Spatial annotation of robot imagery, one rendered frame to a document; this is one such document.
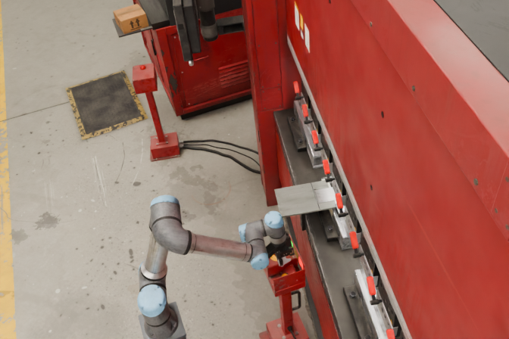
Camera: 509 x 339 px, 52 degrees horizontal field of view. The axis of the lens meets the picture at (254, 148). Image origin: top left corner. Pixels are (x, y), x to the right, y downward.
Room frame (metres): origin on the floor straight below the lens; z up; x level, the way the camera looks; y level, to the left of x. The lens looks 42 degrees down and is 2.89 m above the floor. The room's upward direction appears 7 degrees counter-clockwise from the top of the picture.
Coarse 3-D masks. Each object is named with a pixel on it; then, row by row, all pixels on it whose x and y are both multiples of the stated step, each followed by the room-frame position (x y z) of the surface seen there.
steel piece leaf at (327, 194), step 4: (324, 188) 1.72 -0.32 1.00; (328, 188) 1.72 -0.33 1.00; (332, 188) 1.71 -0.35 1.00; (316, 192) 1.70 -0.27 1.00; (320, 192) 1.70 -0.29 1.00; (324, 192) 1.70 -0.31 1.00; (328, 192) 1.69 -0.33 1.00; (332, 192) 1.69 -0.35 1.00; (316, 196) 1.66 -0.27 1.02; (320, 196) 1.67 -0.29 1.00; (324, 196) 1.67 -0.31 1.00; (328, 196) 1.67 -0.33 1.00; (332, 196) 1.67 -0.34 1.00; (320, 200) 1.65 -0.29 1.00; (324, 200) 1.65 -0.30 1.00; (328, 200) 1.64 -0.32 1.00; (332, 200) 1.64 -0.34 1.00
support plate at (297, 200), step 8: (304, 184) 1.77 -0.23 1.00; (312, 184) 1.76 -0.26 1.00; (320, 184) 1.75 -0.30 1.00; (280, 192) 1.73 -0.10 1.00; (288, 192) 1.72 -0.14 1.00; (296, 192) 1.72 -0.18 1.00; (304, 192) 1.71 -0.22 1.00; (312, 192) 1.71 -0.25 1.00; (280, 200) 1.68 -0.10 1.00; (288, 200) 1.68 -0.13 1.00; (296, 200) 1.67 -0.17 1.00; (304, 200) 1.66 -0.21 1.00; (312, 200) 1.66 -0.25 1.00; (280, 208) 1.63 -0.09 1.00; (288, 208) 1.62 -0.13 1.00; (296, 208) 1.62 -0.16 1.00; (304, 208) 1.61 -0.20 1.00; (312, 208) 1.61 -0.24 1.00; (320, 208) 1.60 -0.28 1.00; (328, 208) 1.60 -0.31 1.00
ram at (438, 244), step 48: (288, 0) 2.46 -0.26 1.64; (336, 0) 1.58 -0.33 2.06; (336, 48) 1.57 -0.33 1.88; (336, 96) 1.56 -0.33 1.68; (384, 96) 1.11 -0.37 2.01; (336, 144) 1.54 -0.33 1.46; (384, 144) 1.07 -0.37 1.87; (432, 144) 0.82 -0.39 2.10; (384, 192) 1.04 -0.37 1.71; (432, 192) 0.78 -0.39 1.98; (384, 240) 0.99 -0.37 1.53; (432, 240) 0.74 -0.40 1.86; (480, 240) 0.58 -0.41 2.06; (432, 288) 0.69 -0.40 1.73; (480, 288) 0.54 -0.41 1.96; (432, 336) 0.64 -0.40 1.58; (480, 336) 0.49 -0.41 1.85
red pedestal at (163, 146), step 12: (144, 72) 3.25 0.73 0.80; (144, 84) 3.16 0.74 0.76; (156, 84) 3.19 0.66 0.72; (156, 108) 3.25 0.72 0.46; (156, 120) 3.23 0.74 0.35; (156, 132) 3.24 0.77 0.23; (156, 144) 3.22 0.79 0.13; (168, 144) 3.21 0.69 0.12; (156, 156) 3.17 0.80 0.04; (168, 156) 3.17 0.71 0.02
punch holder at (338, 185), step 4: (336, 168) 1.52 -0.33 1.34; (332, 172) 1.58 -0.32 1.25; (336, 172) 1.52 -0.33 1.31; (332, 176) 1.58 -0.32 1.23; (336, 176) 1.52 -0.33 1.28; (340, 176) 1.47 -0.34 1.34; (336, 180) 1.52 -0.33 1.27; (340, 180) 1.47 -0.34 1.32; (332, 184) 1.57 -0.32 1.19; (336, 184) 1.51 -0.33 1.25; (340, 184) 1.46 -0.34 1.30; (336, 188) 1.50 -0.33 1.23; (340, 188) 1.46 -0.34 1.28; (344, 188) 1.44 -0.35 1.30; (336, 192) 1.50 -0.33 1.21; (340, 192) 1.46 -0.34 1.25; (344, 192) 1.44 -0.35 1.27; (344, 196) 1.44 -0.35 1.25; (344, 200) 1.44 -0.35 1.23; (344, 204) 1.44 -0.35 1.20
